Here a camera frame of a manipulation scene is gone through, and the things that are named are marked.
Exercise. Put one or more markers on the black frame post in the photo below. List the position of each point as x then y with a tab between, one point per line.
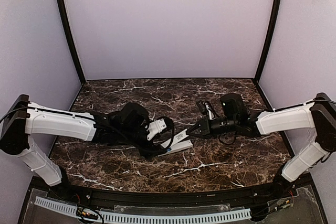
268	39
70	41

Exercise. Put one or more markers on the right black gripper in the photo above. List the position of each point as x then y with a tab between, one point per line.
203	127

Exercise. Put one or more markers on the grey cable duct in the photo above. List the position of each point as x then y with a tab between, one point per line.
69	209
221	217

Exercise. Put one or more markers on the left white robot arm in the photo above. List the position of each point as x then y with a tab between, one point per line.
130	126

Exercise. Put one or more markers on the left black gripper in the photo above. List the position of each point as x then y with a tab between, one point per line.
148	149

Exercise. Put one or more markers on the white remote control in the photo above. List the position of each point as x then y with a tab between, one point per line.
181	146

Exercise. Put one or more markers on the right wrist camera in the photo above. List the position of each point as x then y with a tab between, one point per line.
206	109

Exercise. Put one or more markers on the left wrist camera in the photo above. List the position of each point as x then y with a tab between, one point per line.
155	128

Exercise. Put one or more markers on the black front rail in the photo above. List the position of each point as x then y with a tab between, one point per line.
253	196

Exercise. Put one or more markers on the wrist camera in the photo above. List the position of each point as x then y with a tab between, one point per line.
155	128
206	109

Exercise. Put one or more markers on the right grey cable duct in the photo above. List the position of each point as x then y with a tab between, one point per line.
221	217

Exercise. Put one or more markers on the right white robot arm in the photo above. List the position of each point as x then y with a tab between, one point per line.
318	114

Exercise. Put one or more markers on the left grey cable duct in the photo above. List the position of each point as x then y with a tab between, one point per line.
69	209

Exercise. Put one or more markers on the white battery cover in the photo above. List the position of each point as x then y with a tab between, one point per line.
176	139

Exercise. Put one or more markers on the right black frame post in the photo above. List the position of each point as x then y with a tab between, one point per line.
268	39

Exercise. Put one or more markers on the left black frame post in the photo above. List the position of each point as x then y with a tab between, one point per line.
70	41

